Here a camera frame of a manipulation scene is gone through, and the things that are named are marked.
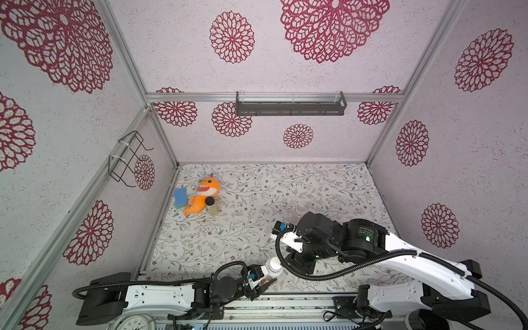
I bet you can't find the white dial gauge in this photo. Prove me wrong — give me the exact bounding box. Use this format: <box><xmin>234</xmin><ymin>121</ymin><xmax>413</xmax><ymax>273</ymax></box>
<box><xmin>109</xmin><ymin>314</ymin><xmax>156</xmax><ymax>330</ymax></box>

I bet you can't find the grey wall shelf rail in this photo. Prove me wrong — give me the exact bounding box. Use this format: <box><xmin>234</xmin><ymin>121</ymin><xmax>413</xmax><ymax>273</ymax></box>
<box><xmin>235</xmin><ymin>92</ymin><xmax>348</xmax><ymax>117</ymax></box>

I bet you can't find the white bottle orange base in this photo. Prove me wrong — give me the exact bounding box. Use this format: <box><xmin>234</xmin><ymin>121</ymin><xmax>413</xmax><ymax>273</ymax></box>
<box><xmin>263</xmin><ymin>257</ymin><xmax>284</xmax><ymax>283</ymax></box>

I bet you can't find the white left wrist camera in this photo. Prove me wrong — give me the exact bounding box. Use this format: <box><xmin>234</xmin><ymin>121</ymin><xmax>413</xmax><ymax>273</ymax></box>
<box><xmin>247</xmin><ymin>265</ymin><xmax>266</xmax><ymax>289</ymax></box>

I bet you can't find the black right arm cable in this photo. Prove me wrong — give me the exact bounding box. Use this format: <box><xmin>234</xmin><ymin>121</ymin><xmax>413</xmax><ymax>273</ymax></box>
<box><xmin>274</xmin><ymin>228</ymin><xmax>528</xmax><ymax>330</ymax></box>

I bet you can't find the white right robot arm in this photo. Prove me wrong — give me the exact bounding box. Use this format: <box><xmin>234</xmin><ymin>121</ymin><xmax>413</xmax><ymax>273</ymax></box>
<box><xmin>272</xmin><ymin>213</ymin><xmax>491</xmax><ymax>323</ymax></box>

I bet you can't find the black wire wall rack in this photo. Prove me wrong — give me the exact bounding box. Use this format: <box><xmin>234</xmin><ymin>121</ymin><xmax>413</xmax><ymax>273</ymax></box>
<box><xmin>107</xmin><ymin>130</ymin><xmax>155</xmax><ymax>190</ymax></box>

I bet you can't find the orange shark plush toy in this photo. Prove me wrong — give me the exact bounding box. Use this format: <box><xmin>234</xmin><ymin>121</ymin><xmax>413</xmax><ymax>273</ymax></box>
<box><xmin>184</xmin><ymin>176</ymin><xmax>220</xmax><ymax>217</ymax></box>

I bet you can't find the white round bottle cap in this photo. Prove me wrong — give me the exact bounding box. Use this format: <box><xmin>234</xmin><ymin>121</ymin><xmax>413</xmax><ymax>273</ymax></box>
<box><xmin>265</xmin><ymin>257</ymin><xmax>283</xmax><ymax>276</ymax></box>

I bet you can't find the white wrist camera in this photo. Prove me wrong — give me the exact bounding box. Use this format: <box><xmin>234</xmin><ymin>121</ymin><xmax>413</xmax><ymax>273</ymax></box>
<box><xmin>270</xmin><ymin>221</ymin><xmax>303</xmax><ymax>253</ymax></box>
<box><xmin>247</xmin><ymin>265</ymin><xmax>266</xmax><ymax>289</ymax></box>

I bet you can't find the blue green sponge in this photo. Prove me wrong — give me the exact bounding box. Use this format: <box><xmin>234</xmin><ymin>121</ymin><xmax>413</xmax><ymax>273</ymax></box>
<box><xmin>173</xmin><ymin>187</ymin><xmax>188</xmax><ymax>208</ymax></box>

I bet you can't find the black capped square bottle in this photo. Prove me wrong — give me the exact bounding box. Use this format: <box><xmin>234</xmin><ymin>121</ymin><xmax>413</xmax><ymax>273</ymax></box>
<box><xmin>205</xmin><ymin>196</ymin><xmax>219</xmax><ymax>217</ymax></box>

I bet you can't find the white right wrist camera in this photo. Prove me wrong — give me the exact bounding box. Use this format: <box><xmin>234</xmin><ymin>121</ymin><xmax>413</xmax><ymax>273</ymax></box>
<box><xmin>270</xmin><ymin>221</ymin><xmax>303</xmax><ymax>253</ymax></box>

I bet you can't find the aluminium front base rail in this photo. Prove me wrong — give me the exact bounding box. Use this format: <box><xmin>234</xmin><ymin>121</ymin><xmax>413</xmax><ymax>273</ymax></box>
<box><xmin>106</xmin><ymin>284</ymin><xmax>413</xmax><ymax>330</ymax></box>

